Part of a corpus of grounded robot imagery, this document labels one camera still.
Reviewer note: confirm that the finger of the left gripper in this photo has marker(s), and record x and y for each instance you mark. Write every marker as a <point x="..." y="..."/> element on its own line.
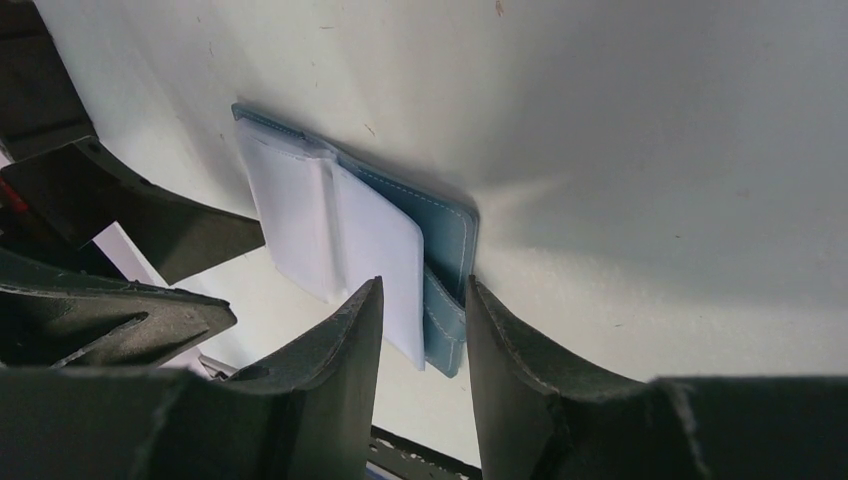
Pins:
<point x="52" y="317"/>

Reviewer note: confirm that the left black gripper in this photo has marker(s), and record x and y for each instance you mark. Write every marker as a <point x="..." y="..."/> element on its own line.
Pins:
<point x="57" y="194"/>

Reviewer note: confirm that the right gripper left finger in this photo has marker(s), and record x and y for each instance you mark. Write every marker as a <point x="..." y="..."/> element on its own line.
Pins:
<point x="303" y="412"/>

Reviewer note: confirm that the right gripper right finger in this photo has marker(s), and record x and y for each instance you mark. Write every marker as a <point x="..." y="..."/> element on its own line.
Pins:
<point x="543" y="412"/>

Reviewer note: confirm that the blue card holder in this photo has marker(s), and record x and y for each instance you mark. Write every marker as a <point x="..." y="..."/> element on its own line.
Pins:
<point x="331" y="221"/>

